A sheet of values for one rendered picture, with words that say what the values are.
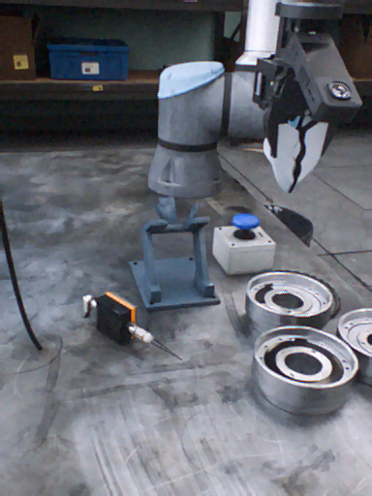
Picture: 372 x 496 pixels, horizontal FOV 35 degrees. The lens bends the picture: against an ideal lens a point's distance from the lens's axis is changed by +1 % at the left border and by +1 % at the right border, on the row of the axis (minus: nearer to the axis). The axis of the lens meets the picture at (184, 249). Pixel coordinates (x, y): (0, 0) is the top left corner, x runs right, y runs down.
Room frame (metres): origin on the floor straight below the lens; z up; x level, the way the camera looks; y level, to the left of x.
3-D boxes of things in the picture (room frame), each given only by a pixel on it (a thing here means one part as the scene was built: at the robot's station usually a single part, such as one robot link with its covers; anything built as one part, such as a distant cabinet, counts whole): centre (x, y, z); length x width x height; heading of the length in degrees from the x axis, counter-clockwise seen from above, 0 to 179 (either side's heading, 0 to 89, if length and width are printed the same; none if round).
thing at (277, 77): (0.71, -0.12, 1.10); 0.09 x 0.08 x 0.12; 17
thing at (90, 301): (0.56, 0.06, 0.82); 0.17 x 0.02 x 0.04; 47
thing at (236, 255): (0.79, -0.09, 0.82); 0.08 x 0.07 x 0.05; 17
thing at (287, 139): (0.70, -0.11, 0.99); 0.06 x 0.03 x 0.09; 17
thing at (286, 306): (0.63, -0.13, 0.82); 0.10 x 0.10 x 0.04
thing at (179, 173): (1.11, 0.00, 0.85); 0.15 x 0.15 x 0.10
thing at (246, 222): (0.78, -0.09, 0.85); 0.04 x 0.04 x 0.05
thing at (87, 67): (4.16, 0.73, 0.56); 0.52 x 0.38 x 0.22; 104
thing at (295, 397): (0.50, -0.13, 0.82); 0.10 x 0.10 x 0.04
